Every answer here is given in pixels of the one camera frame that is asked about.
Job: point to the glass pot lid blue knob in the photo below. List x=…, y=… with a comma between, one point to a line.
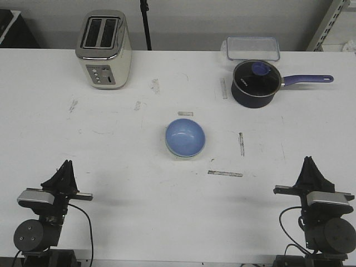
x=257, y=78

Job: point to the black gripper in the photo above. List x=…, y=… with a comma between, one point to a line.
x=310, y=217
x=64, y=182

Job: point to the cream and chrome toaster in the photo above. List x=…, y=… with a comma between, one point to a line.
x=104, y=49

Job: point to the white crumpled cloth on shelf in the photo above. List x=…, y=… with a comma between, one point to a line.
x=349, y=46

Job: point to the grey metal shelf upright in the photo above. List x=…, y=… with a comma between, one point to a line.
x=336, y=29

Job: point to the dark blue saucepan with handle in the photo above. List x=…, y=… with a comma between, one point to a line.
x=258, y=102

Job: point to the clear plastic food container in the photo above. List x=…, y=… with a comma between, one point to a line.
x=250, y=48

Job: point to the black tripod pole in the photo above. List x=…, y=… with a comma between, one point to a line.
x=144, y=8

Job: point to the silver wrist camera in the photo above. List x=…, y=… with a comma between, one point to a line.
x=36, y=199
x=335, y=204

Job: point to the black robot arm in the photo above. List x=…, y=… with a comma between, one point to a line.
x=328, y=237
x=35, y=239

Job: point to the blue bowl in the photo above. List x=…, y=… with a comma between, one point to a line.
x=184, y=137

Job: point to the green bowl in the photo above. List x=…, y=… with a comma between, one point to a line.
x=178, y=156

